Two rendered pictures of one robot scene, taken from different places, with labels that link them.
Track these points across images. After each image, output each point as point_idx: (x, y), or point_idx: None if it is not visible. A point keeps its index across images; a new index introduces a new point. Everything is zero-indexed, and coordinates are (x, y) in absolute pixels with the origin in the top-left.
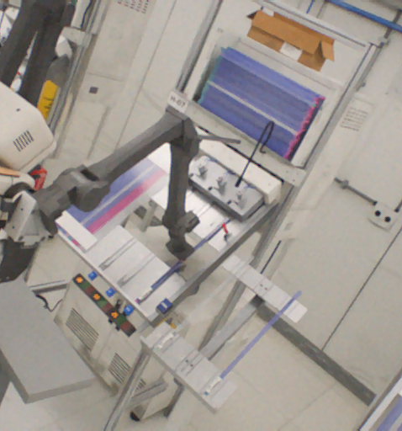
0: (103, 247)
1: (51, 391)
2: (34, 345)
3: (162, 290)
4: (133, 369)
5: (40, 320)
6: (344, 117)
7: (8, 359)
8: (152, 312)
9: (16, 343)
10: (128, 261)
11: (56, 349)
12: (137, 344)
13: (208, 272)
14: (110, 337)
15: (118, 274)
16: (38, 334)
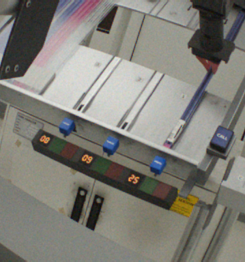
0: (66, 82)
1: None
2: (41, 235)
3: (201, 121)
4: (176, 259)
5: (23, 201)
6: None
7: (21, 255)
8: (200, 158)
9: (15, 234)
10: (120, 91)
11: (78, 239)
12: (130, 245)
13: None
14: None
15: (112, 115)
16: (35, 220)
